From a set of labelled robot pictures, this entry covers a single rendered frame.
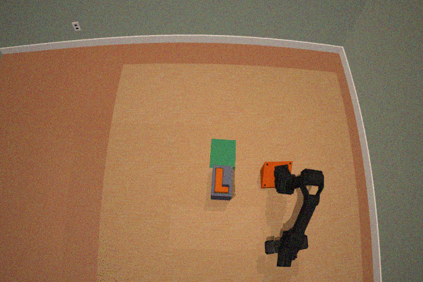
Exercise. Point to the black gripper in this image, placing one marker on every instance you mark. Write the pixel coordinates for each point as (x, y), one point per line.
(272, 246)

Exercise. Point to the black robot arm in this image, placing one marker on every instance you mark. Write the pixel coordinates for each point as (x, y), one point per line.
(285, 183)

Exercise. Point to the orange l-shaped part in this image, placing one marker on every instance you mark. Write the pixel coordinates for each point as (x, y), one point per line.
(218, 182)

